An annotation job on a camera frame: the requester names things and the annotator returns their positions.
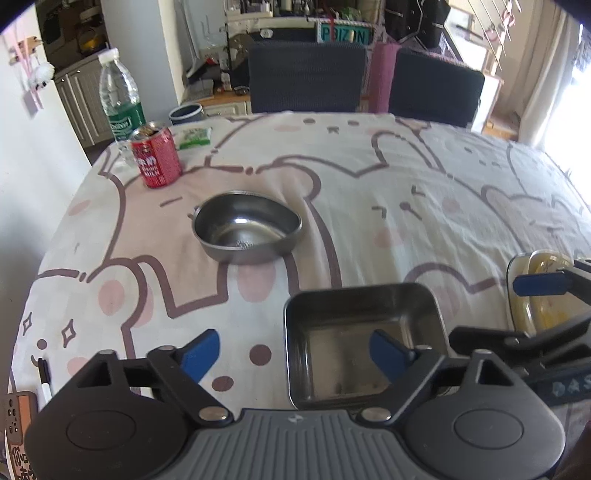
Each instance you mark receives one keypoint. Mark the black vest white trim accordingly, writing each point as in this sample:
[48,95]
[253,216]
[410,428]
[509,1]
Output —
[415,23]

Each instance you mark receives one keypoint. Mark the white plush toy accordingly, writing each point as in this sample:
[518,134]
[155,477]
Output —
[41,73]

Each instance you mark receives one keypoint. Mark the grey trash bin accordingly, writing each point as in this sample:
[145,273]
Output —
[184,113]

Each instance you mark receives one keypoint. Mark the red drink can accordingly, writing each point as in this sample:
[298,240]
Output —
[154,159]

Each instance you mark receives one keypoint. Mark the cream kitchen base cabinet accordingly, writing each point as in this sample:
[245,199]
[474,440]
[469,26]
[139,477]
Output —
[83,101]

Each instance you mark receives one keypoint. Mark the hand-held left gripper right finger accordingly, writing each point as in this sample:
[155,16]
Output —
[390,353]

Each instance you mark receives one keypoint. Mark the teal sign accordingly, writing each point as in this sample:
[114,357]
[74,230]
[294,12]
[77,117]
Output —
[341,34]

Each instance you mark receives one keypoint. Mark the dark fabric chair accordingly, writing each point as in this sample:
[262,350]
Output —
[304,78]
[434,87]

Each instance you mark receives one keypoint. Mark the brown printed board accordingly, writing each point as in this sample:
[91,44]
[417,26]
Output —
[18,415]

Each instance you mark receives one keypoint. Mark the printed bear tablecloth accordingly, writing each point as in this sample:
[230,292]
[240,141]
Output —
[392,184]

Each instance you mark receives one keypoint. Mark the black marker pen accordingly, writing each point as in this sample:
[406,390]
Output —
[45,383]

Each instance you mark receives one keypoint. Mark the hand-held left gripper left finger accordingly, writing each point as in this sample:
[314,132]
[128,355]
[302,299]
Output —
[201,353]

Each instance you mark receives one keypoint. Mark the clear water bottle green label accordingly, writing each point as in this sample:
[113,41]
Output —
[121,92]

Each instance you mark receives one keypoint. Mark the pink chair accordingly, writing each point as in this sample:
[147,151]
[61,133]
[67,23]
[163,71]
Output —
[381,78]

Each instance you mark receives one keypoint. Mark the square steel bowl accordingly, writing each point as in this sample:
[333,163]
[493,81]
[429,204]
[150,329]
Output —
[332,337]

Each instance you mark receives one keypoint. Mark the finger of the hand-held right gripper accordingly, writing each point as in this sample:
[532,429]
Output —
[485,341]
[540,284]

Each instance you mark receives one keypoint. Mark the round steel bowl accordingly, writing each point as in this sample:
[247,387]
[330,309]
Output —
[244,226]

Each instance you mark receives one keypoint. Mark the green packet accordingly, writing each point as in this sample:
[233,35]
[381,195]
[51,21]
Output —
[195,137]

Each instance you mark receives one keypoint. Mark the beige curtain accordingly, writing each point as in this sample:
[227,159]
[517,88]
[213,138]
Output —
[545,83]

